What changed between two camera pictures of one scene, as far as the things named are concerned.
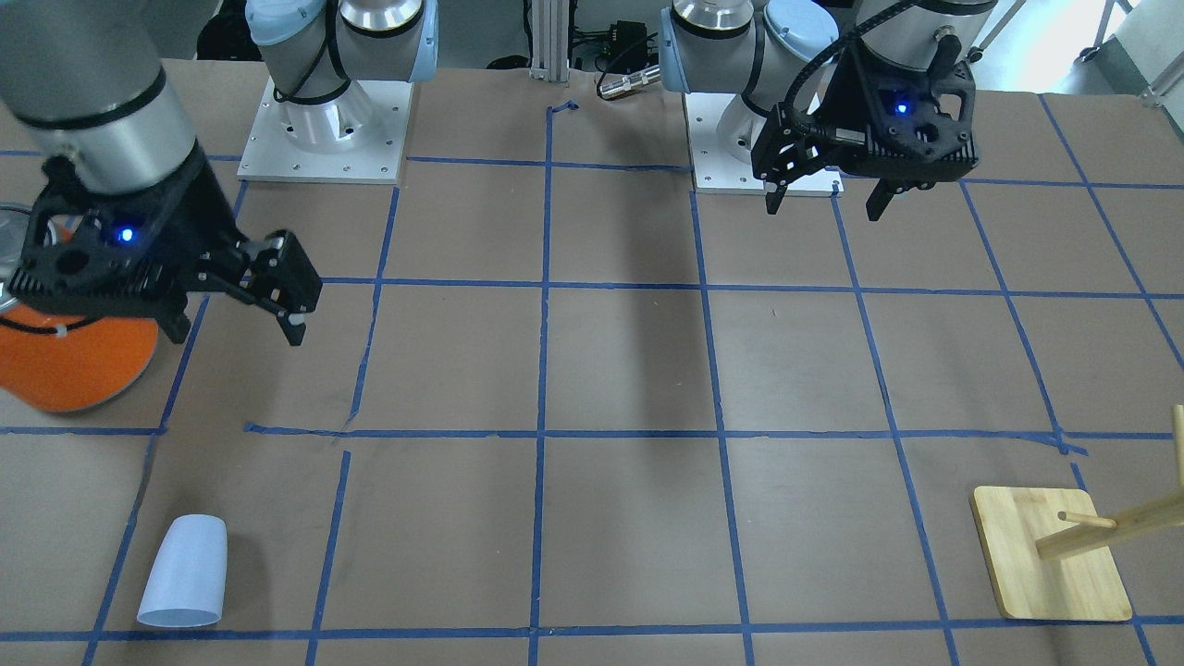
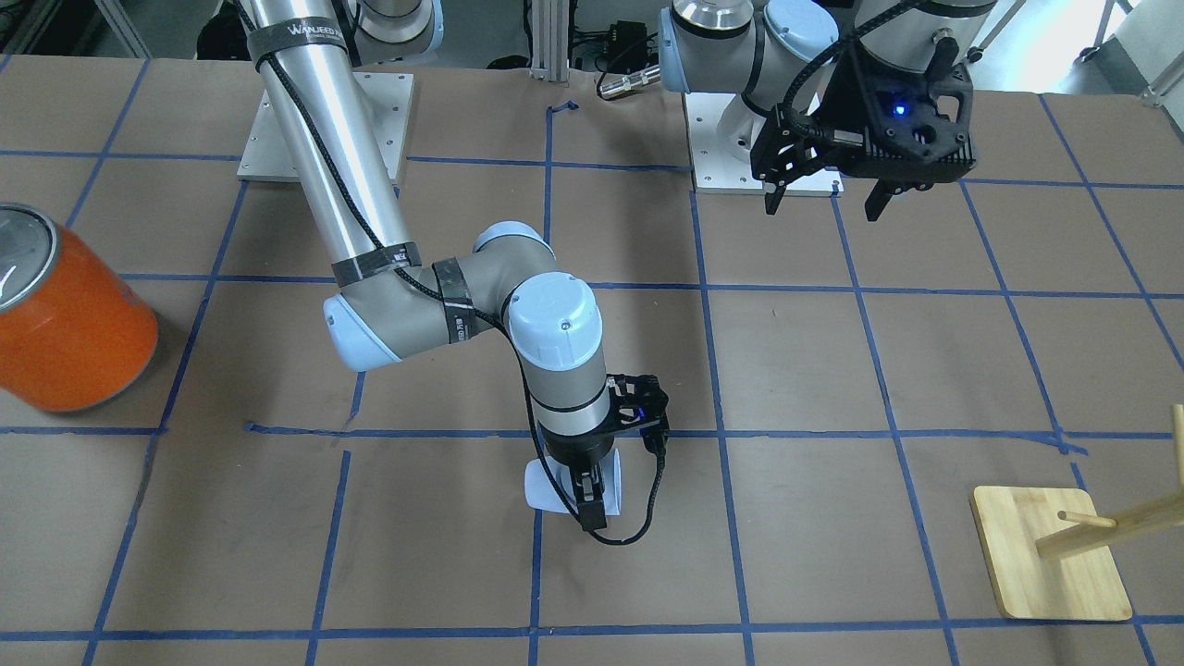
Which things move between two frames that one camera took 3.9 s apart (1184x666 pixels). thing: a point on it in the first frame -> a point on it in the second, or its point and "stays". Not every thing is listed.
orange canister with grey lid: (58, 363) stays
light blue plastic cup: (189, 583) -> (542, 492)
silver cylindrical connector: (649, 74) stays
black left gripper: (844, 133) stays
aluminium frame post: (549, 20) stays
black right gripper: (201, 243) -> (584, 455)
